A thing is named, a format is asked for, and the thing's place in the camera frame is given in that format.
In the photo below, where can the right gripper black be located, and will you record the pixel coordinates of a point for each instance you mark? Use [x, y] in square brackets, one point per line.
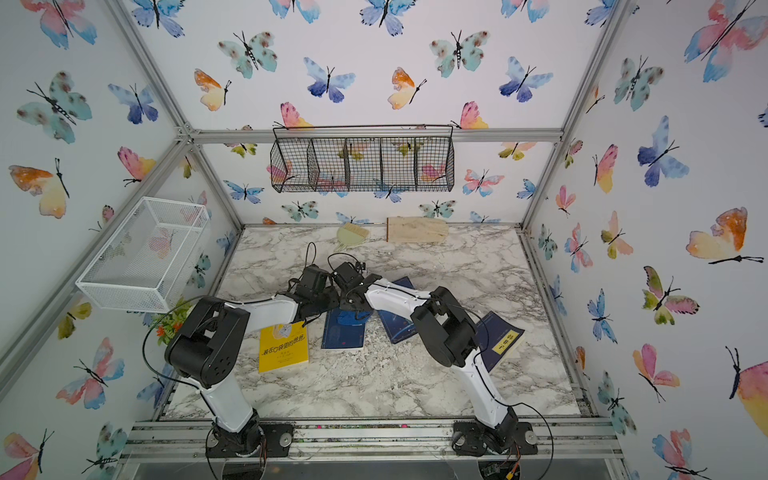
[342, 303]

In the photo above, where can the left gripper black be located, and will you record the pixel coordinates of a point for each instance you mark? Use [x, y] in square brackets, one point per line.
[332, 291]

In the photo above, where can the blue microfiber cloth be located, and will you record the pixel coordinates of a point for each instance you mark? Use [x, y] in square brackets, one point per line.
[352, 318]

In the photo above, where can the dark blue yellow-label book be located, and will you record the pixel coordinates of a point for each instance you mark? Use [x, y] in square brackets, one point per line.
[337, 337]

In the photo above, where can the blue Little Prince book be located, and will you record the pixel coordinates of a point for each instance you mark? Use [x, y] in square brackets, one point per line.
[398, 328]

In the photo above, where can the navy yellow-label book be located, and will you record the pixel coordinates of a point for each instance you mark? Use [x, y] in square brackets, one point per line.
[495, 337]

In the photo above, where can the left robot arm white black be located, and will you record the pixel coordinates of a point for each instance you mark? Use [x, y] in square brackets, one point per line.
[205, 350]

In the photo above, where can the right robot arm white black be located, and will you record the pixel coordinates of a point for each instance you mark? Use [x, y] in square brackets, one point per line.
[448, 334]

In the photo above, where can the yellow cover book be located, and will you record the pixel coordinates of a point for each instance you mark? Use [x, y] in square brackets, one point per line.
[283, 346]

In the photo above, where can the potted flowers white pot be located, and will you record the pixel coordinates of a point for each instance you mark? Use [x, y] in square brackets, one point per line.
[165, 326]

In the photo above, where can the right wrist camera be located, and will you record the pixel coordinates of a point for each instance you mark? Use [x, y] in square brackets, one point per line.
[348, 273]

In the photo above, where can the black wire wall basket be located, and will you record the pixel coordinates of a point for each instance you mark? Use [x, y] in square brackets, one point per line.
[363, 159]

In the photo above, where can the white mesh wall basket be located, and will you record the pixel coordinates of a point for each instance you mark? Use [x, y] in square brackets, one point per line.
[147, 261]

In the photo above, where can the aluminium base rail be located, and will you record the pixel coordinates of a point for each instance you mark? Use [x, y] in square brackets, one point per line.
[316, 440]

